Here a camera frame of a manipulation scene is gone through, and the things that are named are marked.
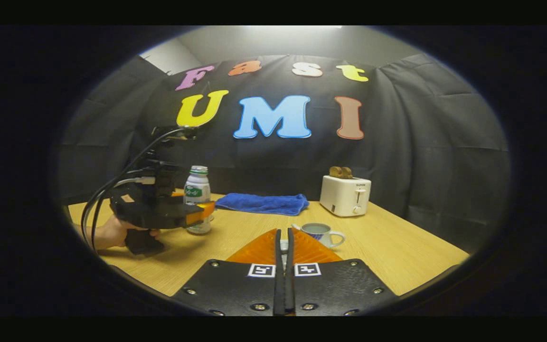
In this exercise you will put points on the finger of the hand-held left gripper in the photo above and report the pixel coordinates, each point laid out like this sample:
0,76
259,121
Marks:
200,213

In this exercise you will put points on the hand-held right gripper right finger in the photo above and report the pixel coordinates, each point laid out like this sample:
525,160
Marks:
290,285

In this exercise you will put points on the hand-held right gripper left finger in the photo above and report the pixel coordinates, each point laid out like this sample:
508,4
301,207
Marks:
278,285

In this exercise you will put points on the white water bottle green label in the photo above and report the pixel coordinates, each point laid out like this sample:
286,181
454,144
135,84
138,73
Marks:
198,183

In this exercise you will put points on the white blue patterned teacup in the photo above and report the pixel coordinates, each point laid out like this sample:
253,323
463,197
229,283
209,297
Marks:
323,233

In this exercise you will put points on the blue towel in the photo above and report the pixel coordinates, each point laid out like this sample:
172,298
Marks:
264,204

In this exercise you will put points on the white toaster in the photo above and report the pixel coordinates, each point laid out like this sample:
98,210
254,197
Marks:
344,197

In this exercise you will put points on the toast slice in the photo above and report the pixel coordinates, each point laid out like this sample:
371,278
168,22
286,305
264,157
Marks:
334,172
347,173

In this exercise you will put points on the black backdrop cloth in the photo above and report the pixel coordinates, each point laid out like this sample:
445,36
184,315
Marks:
420,142

